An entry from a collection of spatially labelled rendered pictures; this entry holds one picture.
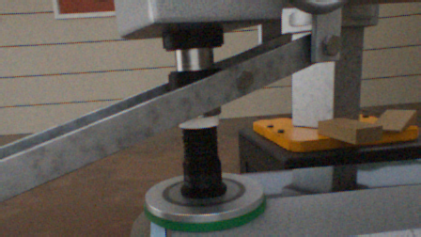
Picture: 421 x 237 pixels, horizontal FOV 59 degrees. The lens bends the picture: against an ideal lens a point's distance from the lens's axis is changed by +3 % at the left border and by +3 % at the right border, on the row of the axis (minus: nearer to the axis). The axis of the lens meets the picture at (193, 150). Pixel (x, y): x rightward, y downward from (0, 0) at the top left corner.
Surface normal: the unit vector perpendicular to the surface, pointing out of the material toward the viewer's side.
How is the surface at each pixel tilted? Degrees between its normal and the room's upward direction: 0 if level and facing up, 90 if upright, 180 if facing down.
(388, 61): 90
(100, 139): 90
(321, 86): 90
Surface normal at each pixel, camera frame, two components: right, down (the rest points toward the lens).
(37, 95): 0.03, 0.24
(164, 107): 0.38, 0.20
